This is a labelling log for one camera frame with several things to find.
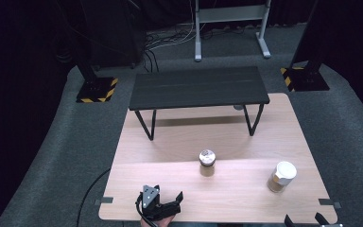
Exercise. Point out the silver lid spice jar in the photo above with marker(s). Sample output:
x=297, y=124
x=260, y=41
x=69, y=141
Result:
x=207, y=159

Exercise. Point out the white lid spice jar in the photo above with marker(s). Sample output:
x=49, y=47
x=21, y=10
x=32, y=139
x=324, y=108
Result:
x=285, y=173

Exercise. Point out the black stand with striped base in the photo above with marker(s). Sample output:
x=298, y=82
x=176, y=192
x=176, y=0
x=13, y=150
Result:
x=307, y=78
x=96, y=90

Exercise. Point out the person's left hand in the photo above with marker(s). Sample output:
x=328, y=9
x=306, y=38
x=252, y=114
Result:
x=160, y=223

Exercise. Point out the small black table shelf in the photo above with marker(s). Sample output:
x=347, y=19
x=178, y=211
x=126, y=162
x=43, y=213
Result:
x=198, y=86

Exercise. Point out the white metal stand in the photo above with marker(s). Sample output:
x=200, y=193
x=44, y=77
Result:
x=230, y=13

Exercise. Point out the black equipment case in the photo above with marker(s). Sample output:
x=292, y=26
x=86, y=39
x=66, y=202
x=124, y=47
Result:
x=116, y=38

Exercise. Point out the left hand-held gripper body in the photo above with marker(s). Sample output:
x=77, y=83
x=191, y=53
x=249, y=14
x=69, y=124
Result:
x=157, y=209

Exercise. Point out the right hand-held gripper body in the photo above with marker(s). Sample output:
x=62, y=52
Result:
x=331, y=225

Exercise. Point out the small grey disc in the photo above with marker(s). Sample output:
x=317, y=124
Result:
x=238, y=107

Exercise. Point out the grey tape strip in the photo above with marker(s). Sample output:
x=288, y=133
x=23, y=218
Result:
x=327, y=202
x=106, y=200

